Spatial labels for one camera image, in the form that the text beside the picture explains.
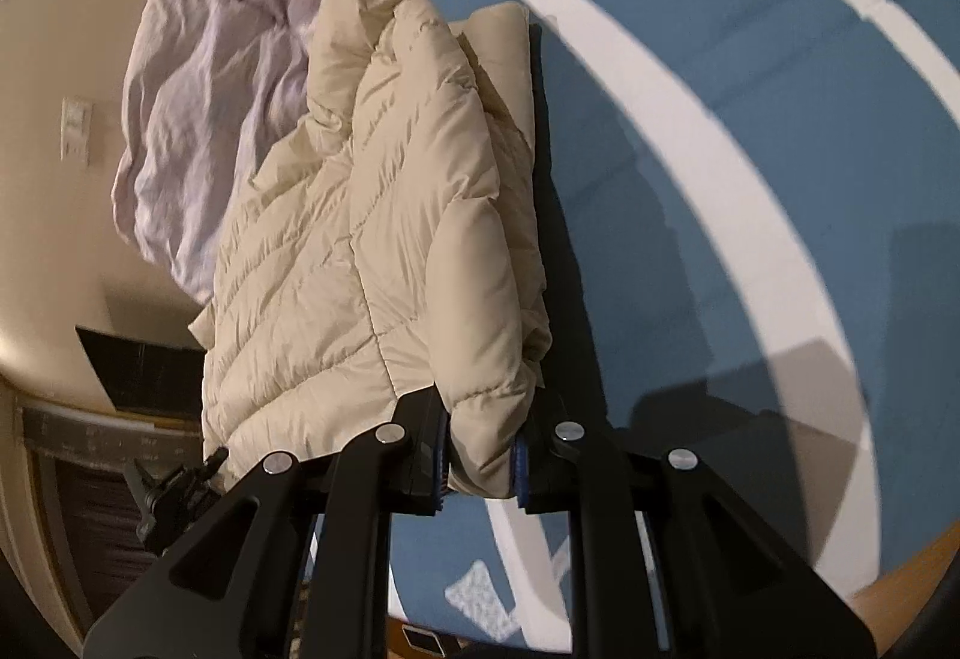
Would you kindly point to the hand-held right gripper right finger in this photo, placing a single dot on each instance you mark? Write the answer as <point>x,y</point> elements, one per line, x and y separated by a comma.
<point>521,471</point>

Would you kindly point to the white wall socket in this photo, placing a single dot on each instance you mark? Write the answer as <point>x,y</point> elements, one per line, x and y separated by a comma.
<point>73,147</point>

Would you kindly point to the blue white striped bed sheet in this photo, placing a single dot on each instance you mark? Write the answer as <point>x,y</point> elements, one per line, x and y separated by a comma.
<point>675,179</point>

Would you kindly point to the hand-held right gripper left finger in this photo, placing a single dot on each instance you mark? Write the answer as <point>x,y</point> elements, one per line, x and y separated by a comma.
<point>420,456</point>

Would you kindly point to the dark television cabinet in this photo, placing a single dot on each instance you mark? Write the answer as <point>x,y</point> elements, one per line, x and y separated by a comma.
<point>75,479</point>

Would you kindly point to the lilac crumpled duvet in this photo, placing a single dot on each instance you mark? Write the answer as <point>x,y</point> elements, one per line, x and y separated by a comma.
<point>195,104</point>

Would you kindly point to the black flat television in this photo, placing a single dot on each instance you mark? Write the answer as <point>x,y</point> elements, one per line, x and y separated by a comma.
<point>142,366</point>

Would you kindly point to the beige puffer jacket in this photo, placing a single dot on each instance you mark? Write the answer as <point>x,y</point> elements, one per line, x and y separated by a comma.
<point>360,254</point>

